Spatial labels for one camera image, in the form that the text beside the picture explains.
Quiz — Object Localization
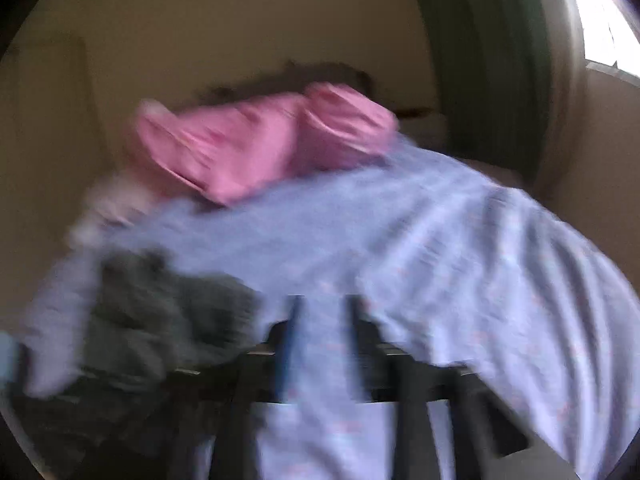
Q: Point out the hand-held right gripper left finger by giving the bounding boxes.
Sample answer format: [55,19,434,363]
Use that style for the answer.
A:
[165,295,304,480]

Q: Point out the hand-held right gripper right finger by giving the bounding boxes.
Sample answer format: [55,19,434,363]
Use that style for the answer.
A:
[346,295,528,480]

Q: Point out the grey pants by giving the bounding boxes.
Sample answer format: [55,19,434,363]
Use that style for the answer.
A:
[75,247,263,391]

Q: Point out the purple floral bed sheet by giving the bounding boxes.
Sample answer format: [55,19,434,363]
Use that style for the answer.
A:
[20,140,640,480]

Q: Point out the pink crumpled garment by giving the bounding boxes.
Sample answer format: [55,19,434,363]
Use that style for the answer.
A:
[134,94,313,207]

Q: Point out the pink pillow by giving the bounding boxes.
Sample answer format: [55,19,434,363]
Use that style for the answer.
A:
[299,82,401,173]

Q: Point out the pale pink blanket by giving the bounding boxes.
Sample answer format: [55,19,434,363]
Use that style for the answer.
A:
[67,172,168,248]

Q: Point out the dark wooden headboard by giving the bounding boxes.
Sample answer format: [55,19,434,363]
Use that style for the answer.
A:
[192,59,436,118]

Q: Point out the green curtain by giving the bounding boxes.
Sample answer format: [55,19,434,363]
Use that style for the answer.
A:
[402,0,553,181]

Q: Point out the window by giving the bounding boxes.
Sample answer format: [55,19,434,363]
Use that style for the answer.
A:
[555,0,640,83]

